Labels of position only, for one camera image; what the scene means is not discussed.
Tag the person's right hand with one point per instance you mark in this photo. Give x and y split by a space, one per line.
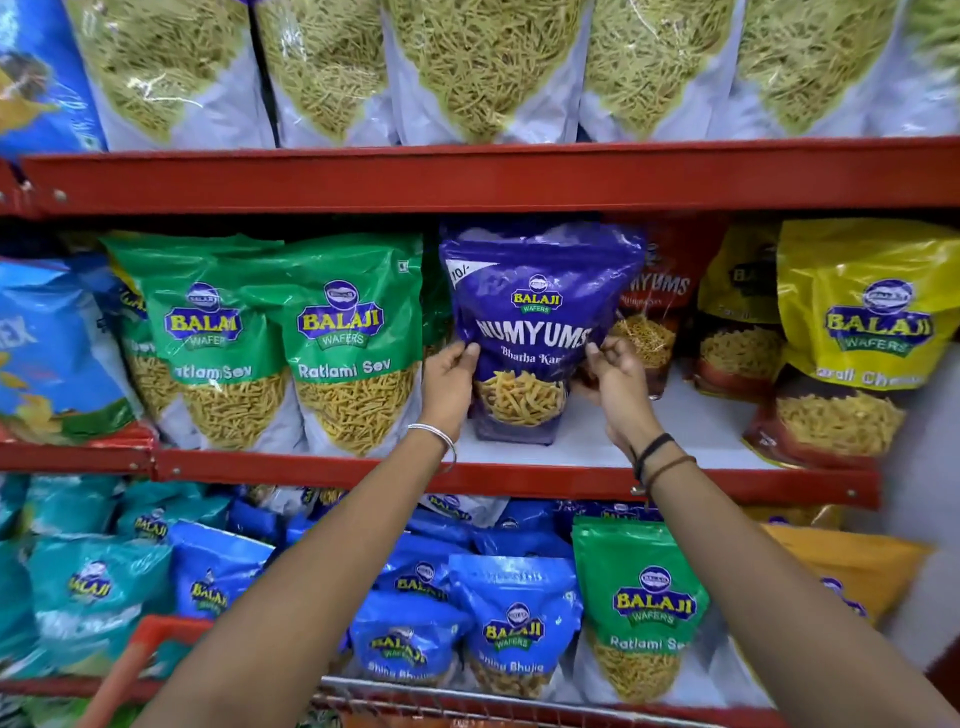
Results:
621 397

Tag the person's left hand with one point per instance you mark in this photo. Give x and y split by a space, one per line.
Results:
444 394

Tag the person's left thumb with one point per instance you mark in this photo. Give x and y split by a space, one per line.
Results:
469 358

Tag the person's right thumb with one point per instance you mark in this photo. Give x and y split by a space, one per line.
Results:
594 360

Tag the purple snack packet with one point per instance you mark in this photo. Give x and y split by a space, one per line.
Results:
536 300

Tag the person's left forearm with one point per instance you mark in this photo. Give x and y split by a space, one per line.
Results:
315 592

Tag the person's right forearm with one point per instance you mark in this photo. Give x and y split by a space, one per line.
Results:
772 600

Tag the green sev packet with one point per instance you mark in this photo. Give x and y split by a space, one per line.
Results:
214 337
139 367
641 600
352 330
436 307

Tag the silver bangle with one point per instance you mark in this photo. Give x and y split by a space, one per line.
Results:
435 433

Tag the red snack packet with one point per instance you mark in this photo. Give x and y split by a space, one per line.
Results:
667 289

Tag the black wrist band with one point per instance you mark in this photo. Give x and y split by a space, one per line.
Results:
651 448

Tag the brown wrist band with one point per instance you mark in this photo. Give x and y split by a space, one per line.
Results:
667 466

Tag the yellow snack packet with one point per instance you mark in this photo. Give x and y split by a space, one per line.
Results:
862 330
739 300

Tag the red metal shelf rack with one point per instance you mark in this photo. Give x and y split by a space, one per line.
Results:
480 176

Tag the pile of blue bhujia packets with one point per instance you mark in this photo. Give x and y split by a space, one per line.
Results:
517 622

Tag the row of clear sev packets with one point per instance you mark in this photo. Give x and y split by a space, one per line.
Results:
487 67

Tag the orange snack packet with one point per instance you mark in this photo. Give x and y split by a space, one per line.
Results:
855 562

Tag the teal snack packet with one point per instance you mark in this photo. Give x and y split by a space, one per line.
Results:
67 506
15 607
161 517
94 592

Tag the blue printed snack bag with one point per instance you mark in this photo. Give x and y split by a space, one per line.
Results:
37 75
52 352

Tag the red shopping cart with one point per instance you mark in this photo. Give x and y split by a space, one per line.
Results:
127 660

